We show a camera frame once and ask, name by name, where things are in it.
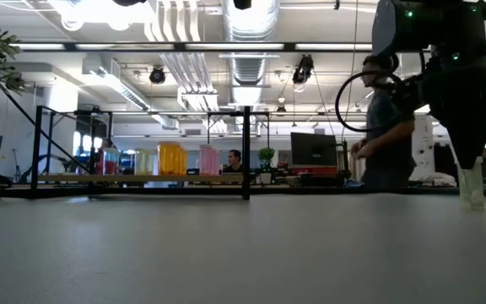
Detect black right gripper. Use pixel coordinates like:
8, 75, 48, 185
419, 54, 486, 169

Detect small potted background plant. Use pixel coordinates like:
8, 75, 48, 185
257, 146, 276, 185

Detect silver ventilation duct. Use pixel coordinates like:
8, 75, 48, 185
221, 0, 281, 106

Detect wooden shelf board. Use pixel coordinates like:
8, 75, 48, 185
35, 173, 245, 184

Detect person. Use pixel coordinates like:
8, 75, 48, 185
349, 54, 417, 189
222, 149, 244, 174

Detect black table frame rails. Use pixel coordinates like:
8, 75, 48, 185
0, 184, 486, 199

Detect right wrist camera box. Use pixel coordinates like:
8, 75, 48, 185
390, 75, 424, 111

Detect green medicine bottle white cap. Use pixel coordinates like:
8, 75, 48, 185
456, 156, 486, 211

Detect pale green bottle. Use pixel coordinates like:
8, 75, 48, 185
133, 148, 150, 176

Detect black overhead frame beam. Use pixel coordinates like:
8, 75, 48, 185
8, 41, 486, 54

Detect red bottle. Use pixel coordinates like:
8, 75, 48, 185
102, 147, 121, 176

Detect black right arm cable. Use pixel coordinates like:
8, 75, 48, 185
334, 68, 401, 133

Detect black ceiling-hung camera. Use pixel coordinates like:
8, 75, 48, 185
292, 53, 315, 85
148, 66, 167, 85

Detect black desk monitor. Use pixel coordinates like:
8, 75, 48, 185
289, 132, 339, 167

